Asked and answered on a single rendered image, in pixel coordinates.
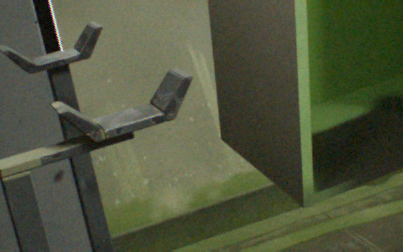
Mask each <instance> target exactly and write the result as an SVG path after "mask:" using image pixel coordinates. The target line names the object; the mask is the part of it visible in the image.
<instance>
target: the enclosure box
mask: <svg viewBox="0 0 403 252"><path fill-rule="evenodd" d="M207 3H208V10H209V17H210V32H211V39H212V54H213V61H214V69H215V83H216V91H217V105H218V112H219V127H220V134H221V139H222V141H224V143H225V144H227V145H228V146H229V147H231V148H232V149H233V150H234V151H236V153H238V154H239V155H240V156H241V157H243V158H244V159H245V160H247V161H248V163H250V164H251V165H253V167H254V168H256V169H257V170H259V171H260V172H261V173H262V174H263V175H265V177H267V178H268V179H269V180H270V181H272V182H273V183H274V184H276V185H277V187H279V188H280V189H282V191H284V192H285V193H286V194H288V195H289V196H290V197H291V198H292V199H294V201H296V202H297V203H298V204H300V205H301V206H302V207H303V208H308V207H310V206H313V205H315V204H318V203H320V202H321V201H325V200H327V199H330V198H332V197H333V196H337V195H338V194H342V193H344V192H347V191H349V190H350V189H354V188H355V187H359V186H361V185H364V184H366V183H367V182H371V181H372V180H376V179H378V178H379V177H383V176H384V175H388V174H389V173H393V172H395V171H396V170H400V169H401V168H403V0H207Z"/></svg>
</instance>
